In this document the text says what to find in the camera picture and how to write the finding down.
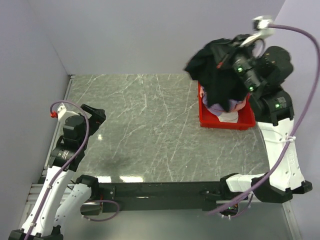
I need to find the black base beam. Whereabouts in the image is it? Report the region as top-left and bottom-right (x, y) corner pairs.
(99, 181), (227, 211)

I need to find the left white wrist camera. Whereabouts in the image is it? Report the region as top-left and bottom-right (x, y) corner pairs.
(50, 103), (79, 124)

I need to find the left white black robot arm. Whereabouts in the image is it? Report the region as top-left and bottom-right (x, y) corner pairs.
(9, 100), (106, 240)

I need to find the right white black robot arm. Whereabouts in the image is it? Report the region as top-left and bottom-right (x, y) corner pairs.
(217, 34), (313, 204)

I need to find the red plastic bin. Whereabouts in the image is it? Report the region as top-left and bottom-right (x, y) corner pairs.
(198, 95), (256, 131)

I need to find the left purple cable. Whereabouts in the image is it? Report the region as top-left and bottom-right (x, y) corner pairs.
(23, 100), (90, 238)

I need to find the black t shirt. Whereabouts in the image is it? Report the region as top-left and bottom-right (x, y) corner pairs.
(184, 38), (248, 113)

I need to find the white t shirt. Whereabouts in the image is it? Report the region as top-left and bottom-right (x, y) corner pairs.
(216, 111), (239, 123)

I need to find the aluminium frame rail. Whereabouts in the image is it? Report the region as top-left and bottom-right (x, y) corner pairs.
(26, 184), (292, 204)

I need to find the purple cable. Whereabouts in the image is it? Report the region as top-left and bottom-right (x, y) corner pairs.
(206, 24), (320, 216)
(23, 100), (90, 238)

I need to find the purple t shirt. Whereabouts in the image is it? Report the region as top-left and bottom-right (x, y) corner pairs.
(202, 96), (238, 114)

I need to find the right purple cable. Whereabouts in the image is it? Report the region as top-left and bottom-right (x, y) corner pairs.
(206, 24), (320, 216)

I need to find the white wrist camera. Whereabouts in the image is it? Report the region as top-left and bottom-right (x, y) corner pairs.
(50, 103), (79, 124)
(240, 15), (274, 48)

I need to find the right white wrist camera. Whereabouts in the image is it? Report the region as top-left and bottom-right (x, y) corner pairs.
(240, 15), (274, 48)

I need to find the pink t shirt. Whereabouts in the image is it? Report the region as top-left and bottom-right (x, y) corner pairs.
(199, 86), (247, 112)

